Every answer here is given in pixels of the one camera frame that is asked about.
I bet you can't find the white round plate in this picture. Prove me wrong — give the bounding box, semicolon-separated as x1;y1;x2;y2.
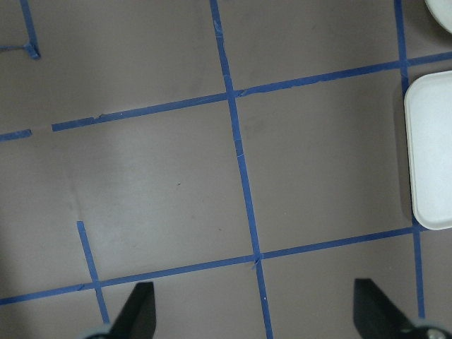
425;0;452;33

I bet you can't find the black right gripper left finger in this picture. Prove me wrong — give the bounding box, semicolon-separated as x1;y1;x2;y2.
108;282;156;339

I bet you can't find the white rectangular tray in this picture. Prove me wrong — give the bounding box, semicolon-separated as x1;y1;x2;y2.
404;71;451;230

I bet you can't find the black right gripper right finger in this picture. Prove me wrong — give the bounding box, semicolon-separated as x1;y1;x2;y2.
353;278;417;339

